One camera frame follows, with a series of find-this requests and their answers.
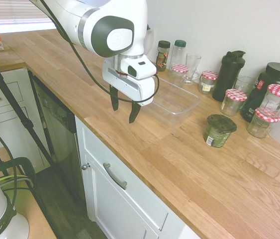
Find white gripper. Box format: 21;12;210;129
101;58;156;124

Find green cereal cup dark lid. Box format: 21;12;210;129
203;114;238;148

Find clear plastic container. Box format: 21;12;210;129
141;75;200;127

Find dark lid coffee jar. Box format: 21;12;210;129
156;40;171;73

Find small jar red checkered lid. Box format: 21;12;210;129
170;64;189;87

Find stainless steel dishwasher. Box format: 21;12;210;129
28;71;87;204

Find clear bottle green cap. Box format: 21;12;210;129
170;39;187;75

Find tall glass mug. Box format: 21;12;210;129
183;53;202;86

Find labelled jar red checkered lid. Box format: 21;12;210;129
198;70;218;95

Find white cabinet with drawer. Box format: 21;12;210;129
75;116;205;239

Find black shaker bottle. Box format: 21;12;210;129
212;50;246;103

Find empty jar red checkered lid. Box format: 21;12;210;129
220;89;248;117

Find black table clamp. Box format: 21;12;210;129
0;156;36;191

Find clear glass tumbler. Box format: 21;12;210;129
234;75;255;96

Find faceted jar red checkered lid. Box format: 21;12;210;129
257;84;280;118
247;108;280;139

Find white window blinds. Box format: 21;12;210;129
0;0;56;25

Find large black protein tub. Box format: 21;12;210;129
240;62;280;123

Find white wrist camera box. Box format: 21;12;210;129
120;58;158;81

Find metal drawer handle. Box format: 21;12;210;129
102;163;128;191

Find black camera tripod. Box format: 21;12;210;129
0;41;56;175

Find yellow green cable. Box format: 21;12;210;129
0;175;31;184

